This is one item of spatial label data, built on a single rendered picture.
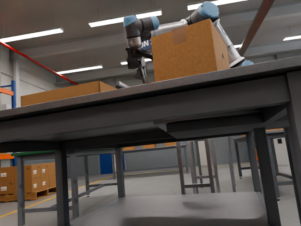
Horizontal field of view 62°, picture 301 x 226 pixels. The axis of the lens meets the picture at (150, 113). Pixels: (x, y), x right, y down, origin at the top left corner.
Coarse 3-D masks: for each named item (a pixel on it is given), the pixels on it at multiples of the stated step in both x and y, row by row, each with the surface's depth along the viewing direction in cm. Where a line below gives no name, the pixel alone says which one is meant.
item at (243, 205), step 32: (160, 96) 60; (192, 96) 58; (224, 96) 56; (256, 96) 54; (288, 96) 52; (0, 128) 75; (32, 128) 71; (64, 128) 68; (96, 128) 66; (256, 128) 144; (64, 160) 185; (256, 160) 232; (64, 192) 180; (224, 192) 241; (256, 192) 225; (64, 224) 176; (96, 224) 171; (128, 224) 163; (160, 224) 156; (192, 224) 150; (224, 224) 144; (256, 224) 139
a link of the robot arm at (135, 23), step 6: (126, 18) 128; (132, 18) 128; (138, 18) 132; (126, 24) 129; (132, 24) 128; (138, 24) 130; (126, 30) 130; (132, 30) 129; (138, 30) 131; (126, 36) 132; (132, 36) 130; (138, 36) 132
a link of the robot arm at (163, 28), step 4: (184, 20) 157; (188, 20) 157; (164, 24) 152; (168, 24) 153; (172, 24) 153; (176, 24) 154; (180, 24) 155; (184, 24) 156; (188, 24) 156; (160, 28) 149; (164, 28) 150; (168, 28) 152; (172, 28) 153; (176, 28) 154; (152, 32) 147; (156, 32) 148; (160, 32) 150; (164, 32) 151; (140, 36) 143; (148, 36) 147; (152, 36) 148; (144, 40) 148
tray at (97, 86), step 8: (64, 88) 68; (72, 88) 68; (80, 88) 67; (88, 88) 66; (96, 88) 65; (104, 88) 67; (112, 88) 72; (24, 96) 72; (32, 96) 72; (40, 96) 71; (48, 96) 70; (56, 96) 69; (64, 96) 68; (72, 96) 67; (24, 104) 72; (32, 104) 71
